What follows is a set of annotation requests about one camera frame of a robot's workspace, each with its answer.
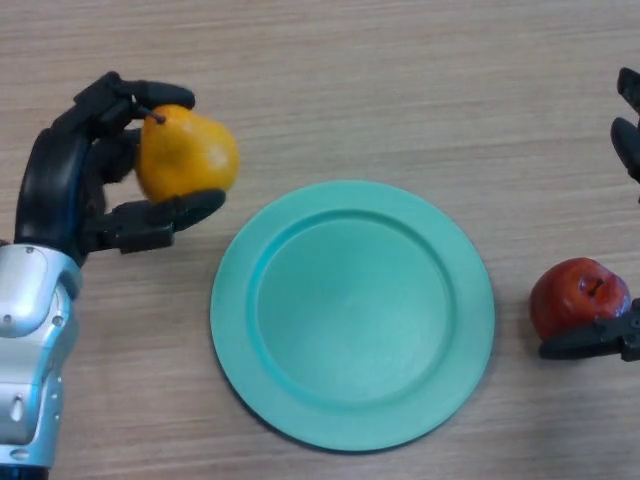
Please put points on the green round plate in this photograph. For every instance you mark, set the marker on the green round plate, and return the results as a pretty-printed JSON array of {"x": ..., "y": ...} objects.
[{"x": 352, "y": 317}]

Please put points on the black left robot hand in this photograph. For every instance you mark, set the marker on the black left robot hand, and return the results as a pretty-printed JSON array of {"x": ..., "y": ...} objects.
[{"x": 47, "y": 190}]

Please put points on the red apple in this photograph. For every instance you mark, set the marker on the red apple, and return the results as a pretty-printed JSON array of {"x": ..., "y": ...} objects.
[{"x": 560, "y": 300}]

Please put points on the yellow pear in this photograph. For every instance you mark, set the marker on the yellow pear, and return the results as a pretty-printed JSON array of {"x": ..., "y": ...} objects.
[{"x": 190, "y": 155}]

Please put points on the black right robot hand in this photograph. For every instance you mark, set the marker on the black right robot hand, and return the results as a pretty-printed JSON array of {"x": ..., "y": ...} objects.
[{"x": 580, "y": 345}]

